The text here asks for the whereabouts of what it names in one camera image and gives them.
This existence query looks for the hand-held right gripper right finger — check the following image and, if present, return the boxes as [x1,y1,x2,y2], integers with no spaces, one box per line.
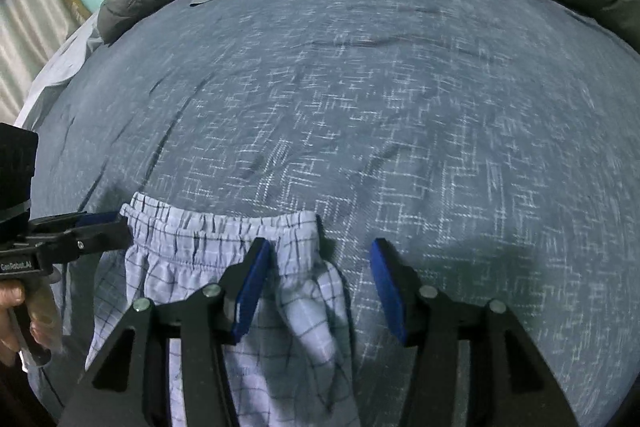
[370,238,581,427]

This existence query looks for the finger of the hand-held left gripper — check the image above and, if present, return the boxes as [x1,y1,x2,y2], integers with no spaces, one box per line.
[30,218,132,266]
[29,212,122,232]

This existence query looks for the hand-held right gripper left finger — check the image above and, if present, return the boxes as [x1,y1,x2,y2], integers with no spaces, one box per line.
[60,237,274,427]

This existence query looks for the light blue plaid shorts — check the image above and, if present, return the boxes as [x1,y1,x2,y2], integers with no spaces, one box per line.
[85,192,362,427]

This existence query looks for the person's left hand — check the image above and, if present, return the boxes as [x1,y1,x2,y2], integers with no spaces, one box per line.
[0,267,64,368]

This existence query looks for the light grey bed sheet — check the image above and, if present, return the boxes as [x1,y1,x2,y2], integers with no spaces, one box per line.
[14,13,110,130]

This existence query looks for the white pleated curtain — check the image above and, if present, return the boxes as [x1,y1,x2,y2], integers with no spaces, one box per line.
[0,0,77,124]

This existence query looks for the bed with blue patterned sheet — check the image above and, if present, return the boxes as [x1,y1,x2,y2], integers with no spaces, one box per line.
[15,0,640,427]

